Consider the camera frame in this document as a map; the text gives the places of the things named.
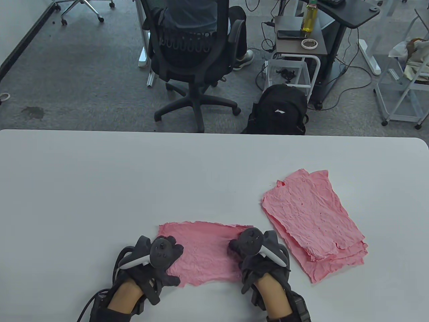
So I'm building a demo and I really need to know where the black backpack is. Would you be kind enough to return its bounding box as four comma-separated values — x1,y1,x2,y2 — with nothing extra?
242,84,309,135

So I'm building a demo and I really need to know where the black floor cable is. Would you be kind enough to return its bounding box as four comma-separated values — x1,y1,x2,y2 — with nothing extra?
315,29,373,111

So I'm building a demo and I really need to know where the black plug cable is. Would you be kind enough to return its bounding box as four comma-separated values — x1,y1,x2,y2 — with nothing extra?
261,20,278,52

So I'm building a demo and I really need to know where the person's right hand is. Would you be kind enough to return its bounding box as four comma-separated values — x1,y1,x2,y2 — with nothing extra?
229,238,291,294

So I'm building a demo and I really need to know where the white desk foot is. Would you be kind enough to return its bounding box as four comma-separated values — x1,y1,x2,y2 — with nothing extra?
358,39,382,76

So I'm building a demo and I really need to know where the white desk leg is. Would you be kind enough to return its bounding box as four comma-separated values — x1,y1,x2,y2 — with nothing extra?
134,0,158,87

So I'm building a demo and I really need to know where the black glove cable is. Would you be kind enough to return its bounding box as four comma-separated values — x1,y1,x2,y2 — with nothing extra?
77,247,134,322

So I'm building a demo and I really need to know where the grey side table white frame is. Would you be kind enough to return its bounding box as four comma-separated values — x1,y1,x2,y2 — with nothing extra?
265,15,327,101

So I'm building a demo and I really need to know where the person's right forearm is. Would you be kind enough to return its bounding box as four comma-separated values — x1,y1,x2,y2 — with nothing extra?
255,275,293,319

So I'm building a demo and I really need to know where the person's left forearm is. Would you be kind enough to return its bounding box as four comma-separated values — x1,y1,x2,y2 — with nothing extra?
107,280,144,314

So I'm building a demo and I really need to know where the swivel chair with chrome base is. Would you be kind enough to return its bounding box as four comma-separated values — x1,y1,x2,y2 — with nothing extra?
52,0,115,25

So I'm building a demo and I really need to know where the beige cloth bundle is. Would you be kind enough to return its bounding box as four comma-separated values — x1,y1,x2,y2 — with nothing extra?
404,39,429,83

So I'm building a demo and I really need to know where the black standing desk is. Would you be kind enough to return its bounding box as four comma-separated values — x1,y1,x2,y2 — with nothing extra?
307,0,381,111

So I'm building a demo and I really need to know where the black white handheld controller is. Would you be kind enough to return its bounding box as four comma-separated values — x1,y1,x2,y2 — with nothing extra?
119,236,173,270
238,227,288,268

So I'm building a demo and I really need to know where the white plastic bag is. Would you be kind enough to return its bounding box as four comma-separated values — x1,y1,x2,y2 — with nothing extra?
388,40,411,59

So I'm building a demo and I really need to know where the yellow drink bottle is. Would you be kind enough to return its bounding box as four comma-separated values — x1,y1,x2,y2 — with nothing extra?
301,0,318,34

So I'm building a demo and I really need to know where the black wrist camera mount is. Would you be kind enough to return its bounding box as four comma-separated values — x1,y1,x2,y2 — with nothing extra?
241,271,267,311
137,278,162,314

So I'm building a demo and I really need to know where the small black gadget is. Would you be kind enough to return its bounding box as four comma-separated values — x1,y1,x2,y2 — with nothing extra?
275,68,297,84

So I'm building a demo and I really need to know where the white wheeled rack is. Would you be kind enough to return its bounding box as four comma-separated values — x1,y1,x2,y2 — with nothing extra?
374,8,429,129

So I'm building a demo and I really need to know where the black phone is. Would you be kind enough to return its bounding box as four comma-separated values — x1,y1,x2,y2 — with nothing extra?
277,30,307,41

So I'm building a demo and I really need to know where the person's left hand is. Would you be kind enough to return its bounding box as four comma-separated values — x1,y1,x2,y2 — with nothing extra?
117,236,184,289

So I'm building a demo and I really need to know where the black mesh office chair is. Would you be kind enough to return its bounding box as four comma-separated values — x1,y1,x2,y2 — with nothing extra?
141,0,247,133

